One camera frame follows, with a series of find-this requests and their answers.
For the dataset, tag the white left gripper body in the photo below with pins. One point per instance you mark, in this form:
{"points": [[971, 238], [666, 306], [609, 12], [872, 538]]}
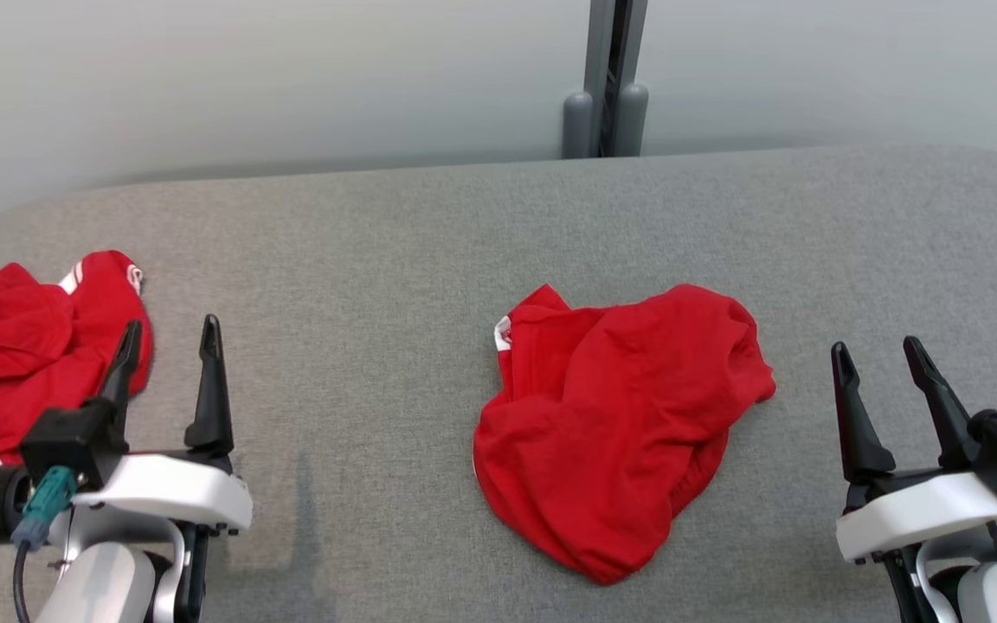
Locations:
{"points": [[178, 489]]}

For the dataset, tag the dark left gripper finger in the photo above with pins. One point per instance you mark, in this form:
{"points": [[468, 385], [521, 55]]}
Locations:
{"points": [[211, 389], [128, 355]]}

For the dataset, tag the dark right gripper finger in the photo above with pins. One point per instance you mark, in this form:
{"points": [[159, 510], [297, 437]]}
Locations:
{"points": [[940, 407], [858, 433]]}

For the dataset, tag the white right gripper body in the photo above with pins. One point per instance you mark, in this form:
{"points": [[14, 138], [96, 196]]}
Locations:
{"points": [[914, 510]]}

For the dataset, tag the red basketball jersey number 23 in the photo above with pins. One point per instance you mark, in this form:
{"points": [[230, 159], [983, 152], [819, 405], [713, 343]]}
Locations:
{"points": [[14, 372]]}

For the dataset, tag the red shorts with white stripes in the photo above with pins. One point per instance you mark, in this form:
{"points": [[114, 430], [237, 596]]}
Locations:
{"points": [[620, 415]]}

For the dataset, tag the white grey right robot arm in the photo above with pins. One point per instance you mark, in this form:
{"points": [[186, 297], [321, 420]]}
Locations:
{"points": [[983, 588]]}

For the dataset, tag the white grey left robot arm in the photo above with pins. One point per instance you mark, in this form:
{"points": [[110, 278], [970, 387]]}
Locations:
{"points": [[105, 580]]}

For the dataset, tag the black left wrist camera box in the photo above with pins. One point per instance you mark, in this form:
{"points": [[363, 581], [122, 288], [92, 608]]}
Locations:
{"points": [[66, 441]]}

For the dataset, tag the grey metal post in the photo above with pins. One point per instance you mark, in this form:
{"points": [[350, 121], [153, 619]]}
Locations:
{"points": [[602, 78]]}

